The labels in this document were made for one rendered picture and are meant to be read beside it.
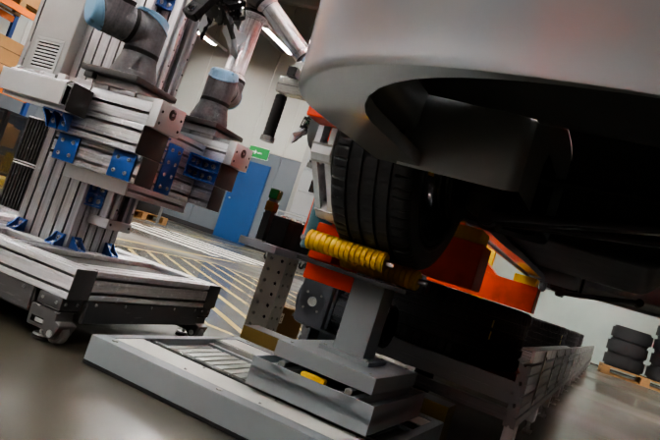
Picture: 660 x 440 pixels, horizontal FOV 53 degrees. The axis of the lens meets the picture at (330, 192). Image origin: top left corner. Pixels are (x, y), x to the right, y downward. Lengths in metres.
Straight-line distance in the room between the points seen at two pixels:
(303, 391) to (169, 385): 0.34
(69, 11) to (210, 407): 1.55
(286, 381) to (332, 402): 0.14
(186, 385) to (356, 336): 0.49
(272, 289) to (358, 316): 0.86
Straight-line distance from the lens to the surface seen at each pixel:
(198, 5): 1.80
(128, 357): 1.88
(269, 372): 1.82
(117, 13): 2.19
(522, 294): 4.26
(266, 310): 2.74
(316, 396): 1.76
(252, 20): 2.85
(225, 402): 1.71
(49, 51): 2.64
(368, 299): 1.92
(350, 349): 1.94
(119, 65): 2.22
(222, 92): 2.62
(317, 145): 1.81
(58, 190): 2.50
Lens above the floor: 0.49
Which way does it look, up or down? 5 degrees up
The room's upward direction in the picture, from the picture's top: 18 degrees clockwise
